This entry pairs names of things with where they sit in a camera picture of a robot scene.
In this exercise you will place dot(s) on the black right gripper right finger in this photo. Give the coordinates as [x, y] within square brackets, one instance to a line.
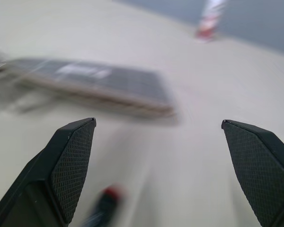
[262, 170]

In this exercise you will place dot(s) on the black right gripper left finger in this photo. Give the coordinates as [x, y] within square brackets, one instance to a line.
[61, 170]

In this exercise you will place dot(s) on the red marker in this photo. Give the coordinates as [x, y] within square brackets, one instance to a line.
[106, 205]

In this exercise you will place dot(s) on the red and white striped object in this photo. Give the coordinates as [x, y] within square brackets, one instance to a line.
[209, 20]

